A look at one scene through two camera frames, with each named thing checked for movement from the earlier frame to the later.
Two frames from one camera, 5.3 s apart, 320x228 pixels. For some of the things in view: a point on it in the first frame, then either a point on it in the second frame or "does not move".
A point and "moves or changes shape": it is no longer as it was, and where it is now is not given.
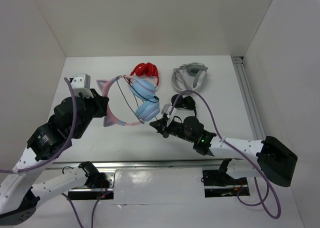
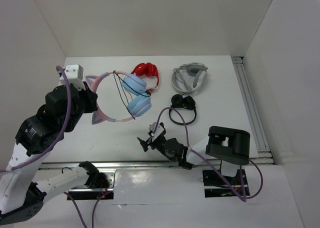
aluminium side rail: [252, 108] does not move
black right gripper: [162, 126] → [145, 144]
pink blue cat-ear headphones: [143, 91] moves or changes shape
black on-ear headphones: [187, 102] does not move
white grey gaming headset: [188, 77] does not move
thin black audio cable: [121, 75] → [125, 93]
